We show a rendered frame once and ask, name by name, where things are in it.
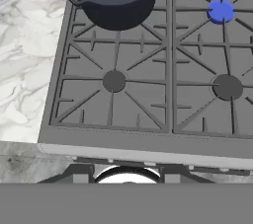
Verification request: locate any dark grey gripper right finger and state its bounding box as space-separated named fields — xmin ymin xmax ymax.
xmin=159 ymin=164 xmax=215 ymax=185

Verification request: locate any blue burner flame disc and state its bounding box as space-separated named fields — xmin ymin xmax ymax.
xmin=206 ymin=0 xmax=237 ymax=25

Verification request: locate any dark blue cooking pot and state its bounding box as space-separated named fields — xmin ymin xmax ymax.
xmin=66 ymin=0 xmax=164 ymax=32

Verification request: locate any white and black stove knob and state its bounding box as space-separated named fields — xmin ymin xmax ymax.
xmin=93 ymin=165 xmax=161 ymax=185

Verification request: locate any grey gas stove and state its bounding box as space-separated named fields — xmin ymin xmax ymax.
xmin=37 ymin=0 xmax=253 ymax=174

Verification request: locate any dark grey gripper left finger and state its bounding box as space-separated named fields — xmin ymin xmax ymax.
xmin=37 ymin=164 xmax=96 ymax=185

